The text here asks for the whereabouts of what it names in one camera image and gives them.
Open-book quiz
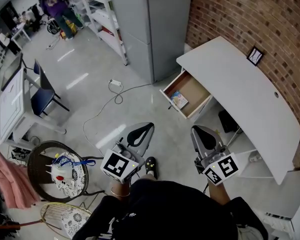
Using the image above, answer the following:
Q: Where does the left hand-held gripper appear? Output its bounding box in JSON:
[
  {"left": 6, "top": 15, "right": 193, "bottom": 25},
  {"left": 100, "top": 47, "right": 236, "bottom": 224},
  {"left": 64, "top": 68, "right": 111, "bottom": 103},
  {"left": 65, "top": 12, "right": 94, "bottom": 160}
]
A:
[{"left": 99, "top": 122, "right": 156, "bottom": 185}]

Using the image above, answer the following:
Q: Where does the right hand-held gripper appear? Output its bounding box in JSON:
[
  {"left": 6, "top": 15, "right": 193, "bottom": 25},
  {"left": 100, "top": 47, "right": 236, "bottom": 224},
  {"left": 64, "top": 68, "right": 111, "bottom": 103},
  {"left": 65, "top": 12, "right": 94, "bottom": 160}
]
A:
[{"left": 190, "top": 124, "right": 240, "bottom": 186}]

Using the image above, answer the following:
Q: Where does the white and blue carton box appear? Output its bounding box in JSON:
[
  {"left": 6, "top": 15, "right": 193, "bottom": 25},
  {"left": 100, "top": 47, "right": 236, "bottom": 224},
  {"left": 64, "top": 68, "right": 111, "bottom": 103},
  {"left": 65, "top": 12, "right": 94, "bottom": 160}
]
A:
[{"left": 170, "top": 89, "right": 190, "bottom": 110}]

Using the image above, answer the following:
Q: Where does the white wooden drawer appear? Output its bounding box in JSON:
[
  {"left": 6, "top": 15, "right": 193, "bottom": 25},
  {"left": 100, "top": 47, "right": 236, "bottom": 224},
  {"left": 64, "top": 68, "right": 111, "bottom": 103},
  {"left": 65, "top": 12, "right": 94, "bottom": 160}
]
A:
[{"left": 159, "top": 67, "right": 214, "bottom": 120}]

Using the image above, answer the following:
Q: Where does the person's right forearm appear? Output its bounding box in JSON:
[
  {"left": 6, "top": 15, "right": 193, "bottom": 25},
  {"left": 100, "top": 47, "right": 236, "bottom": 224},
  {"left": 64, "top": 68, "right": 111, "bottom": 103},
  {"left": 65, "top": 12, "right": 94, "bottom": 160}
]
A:
[{"left": 206, "top": 180, "right": 233, "bottom": 206}]

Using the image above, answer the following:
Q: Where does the person's left forearm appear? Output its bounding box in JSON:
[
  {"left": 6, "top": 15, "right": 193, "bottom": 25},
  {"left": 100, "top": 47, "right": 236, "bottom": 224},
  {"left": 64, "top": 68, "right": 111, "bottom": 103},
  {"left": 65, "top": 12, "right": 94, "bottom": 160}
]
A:
[{"left": 109, "top": 180, "right": 131, "bottom": 205}]

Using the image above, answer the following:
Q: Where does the person's left black clog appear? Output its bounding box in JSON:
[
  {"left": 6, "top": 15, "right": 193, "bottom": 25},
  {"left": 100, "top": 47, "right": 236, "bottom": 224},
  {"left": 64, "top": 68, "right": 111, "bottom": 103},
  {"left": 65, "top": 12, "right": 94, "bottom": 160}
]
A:
[{"left": 144, "top": 156, "right": 158, "bottom": 180}]

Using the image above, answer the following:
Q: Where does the black box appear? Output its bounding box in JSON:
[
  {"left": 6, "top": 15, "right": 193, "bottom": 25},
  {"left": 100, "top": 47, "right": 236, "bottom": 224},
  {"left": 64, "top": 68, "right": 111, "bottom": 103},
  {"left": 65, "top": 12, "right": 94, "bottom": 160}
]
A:
[{"left": 218, "top": 109, "right": 241, "bottom": 134}]

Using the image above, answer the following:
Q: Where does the person's left leg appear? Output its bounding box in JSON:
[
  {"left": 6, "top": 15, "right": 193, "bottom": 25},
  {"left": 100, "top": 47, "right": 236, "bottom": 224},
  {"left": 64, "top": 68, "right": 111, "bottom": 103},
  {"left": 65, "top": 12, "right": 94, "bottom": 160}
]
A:
[{"left": 139, "top": 173, "right": 156, "bottom": 183}]

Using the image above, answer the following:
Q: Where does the white power strip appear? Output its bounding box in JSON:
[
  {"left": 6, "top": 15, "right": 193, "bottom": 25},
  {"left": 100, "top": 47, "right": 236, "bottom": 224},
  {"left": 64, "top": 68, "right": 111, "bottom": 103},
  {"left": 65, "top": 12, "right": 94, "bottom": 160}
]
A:
[{"left": 108, "top": 78, "right": 124, "bottom": 88}]

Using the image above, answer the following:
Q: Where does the white desk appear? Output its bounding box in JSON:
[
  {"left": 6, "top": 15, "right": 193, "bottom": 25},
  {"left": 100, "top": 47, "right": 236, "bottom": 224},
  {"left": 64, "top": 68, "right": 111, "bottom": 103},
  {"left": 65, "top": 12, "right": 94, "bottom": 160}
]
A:
[{"left": 175, "top": 35, "right": 300, "bottom": 186}]

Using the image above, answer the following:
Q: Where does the patterned cushion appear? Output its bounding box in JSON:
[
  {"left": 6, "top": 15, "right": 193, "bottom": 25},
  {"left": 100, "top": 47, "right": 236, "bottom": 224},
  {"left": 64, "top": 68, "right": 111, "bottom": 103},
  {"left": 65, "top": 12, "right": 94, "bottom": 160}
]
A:
[
  {"left": 60, "top": 207, "right": 93, "bottom": 239},
  {"left": 50, "top": 151, "right": 87, "bottom": 198}
]

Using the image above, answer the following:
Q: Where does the person's black clothing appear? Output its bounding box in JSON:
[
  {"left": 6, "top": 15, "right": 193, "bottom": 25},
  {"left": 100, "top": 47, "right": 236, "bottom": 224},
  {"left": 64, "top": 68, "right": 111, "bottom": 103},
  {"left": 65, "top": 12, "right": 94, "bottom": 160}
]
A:
[{"left": 71, "top": 178, "right": 269, "bottom": 240}]

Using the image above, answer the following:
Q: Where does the white pouch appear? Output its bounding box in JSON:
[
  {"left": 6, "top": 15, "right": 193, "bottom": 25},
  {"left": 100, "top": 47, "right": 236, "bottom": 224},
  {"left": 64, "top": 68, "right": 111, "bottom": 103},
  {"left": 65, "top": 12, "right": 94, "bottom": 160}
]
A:
[{"left": 45, "top": 153, "right": 75, "bottom": 188}]

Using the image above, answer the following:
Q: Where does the beige waist pouch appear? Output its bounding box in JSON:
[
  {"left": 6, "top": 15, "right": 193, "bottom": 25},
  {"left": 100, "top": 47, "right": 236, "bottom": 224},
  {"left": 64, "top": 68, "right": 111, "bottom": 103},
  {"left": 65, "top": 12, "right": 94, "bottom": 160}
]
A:
[{"left": 235, "top": 223, "right": 265, "bottom": 240}]

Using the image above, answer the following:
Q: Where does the blue chair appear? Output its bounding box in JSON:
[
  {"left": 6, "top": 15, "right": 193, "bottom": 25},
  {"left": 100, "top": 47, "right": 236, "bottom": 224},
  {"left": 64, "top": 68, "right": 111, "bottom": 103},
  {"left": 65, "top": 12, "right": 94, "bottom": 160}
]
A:
[{"left": 30, "top": 58, "right": 71, "bottom": 118}]

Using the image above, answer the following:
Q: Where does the round wicker chair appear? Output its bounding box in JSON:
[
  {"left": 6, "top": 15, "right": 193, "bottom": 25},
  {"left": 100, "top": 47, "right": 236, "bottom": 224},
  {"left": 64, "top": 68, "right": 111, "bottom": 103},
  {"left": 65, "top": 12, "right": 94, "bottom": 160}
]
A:
[{"left": 26, "top": 140, "right": 90, "bottom": 204}]

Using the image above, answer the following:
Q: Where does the grey refrigerator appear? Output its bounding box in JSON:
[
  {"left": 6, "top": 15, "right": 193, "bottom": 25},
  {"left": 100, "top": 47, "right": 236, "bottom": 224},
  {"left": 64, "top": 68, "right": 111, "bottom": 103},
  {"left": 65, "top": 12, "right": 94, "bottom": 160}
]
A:
[{"left": 108, "top": 0, "right": 193, "bottom": 85}]

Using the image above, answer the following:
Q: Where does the red box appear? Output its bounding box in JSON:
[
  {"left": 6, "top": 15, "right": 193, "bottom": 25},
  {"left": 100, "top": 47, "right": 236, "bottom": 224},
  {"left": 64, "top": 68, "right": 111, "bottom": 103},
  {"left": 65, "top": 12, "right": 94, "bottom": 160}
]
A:
[{"left": 100, "top": 25, "right": 116, "bottom": 39}]

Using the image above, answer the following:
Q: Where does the white metal shelf rack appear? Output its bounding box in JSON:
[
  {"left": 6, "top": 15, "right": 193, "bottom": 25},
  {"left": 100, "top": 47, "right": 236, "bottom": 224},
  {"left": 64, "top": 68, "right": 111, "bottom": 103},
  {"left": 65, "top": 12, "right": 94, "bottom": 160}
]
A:
[{"left": 64, "top": 0, "right": 129, "bottom": 66}]

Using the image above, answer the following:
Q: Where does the yellow container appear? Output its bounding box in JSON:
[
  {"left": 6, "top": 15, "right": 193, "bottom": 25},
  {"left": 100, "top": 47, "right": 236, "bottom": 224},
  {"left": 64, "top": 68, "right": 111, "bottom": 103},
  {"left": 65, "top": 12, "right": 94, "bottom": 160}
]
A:
[{"left": 64, "top": 19, "right": 78, "bottom": 34}]

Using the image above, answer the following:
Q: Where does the white table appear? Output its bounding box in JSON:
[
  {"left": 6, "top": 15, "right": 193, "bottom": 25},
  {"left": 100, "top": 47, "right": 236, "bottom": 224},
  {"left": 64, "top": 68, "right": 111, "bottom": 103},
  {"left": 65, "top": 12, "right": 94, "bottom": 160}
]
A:
[{"left": 0, "top": 67, "right": 67, "bottom": 145}]

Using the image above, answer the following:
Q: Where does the pink cloth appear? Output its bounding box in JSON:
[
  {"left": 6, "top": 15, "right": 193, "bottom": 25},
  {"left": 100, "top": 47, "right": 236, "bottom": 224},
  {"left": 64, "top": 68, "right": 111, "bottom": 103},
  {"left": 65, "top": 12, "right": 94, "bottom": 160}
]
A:
[{"left": 0, "top": 144, "right": 41, "bottom": 210}]

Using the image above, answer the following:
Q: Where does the dark flat monitor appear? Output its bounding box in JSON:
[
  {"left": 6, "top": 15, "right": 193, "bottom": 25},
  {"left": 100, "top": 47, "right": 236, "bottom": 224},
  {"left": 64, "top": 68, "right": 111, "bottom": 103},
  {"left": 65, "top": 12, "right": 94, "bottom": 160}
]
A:
[{"left": 0, "top": 52, "right": 24, "bottom": 91}]

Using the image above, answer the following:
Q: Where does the grey floor cable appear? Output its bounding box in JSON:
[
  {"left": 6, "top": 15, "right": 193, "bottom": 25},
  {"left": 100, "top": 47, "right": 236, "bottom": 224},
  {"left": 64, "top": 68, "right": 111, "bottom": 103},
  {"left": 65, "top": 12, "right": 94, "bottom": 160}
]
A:
[{"left": 82, "top": 82, "right": 155, "bottom": 158}]

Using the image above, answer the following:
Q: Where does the blue lanyard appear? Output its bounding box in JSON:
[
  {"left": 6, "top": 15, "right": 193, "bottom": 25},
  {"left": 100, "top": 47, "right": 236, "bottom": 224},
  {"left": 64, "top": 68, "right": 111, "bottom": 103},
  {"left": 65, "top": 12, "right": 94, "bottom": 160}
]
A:
[{"left": 52, "top": 155, "right": 97, "bottom": 168}]

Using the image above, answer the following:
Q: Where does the gold bracelet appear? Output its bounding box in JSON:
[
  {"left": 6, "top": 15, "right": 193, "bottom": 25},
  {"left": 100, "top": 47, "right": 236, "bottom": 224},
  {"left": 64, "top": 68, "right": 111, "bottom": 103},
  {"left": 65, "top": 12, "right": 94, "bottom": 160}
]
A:
[{"left": 110, "top": 187, "right": 131, "bottom": 198}]

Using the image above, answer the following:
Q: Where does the black picture frame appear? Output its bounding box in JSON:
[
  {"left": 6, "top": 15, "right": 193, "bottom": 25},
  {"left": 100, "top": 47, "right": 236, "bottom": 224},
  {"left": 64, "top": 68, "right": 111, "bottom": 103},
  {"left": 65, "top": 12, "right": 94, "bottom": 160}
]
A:
[{"left": 246, "top": 45, "right": 265, "bottom": 67}]

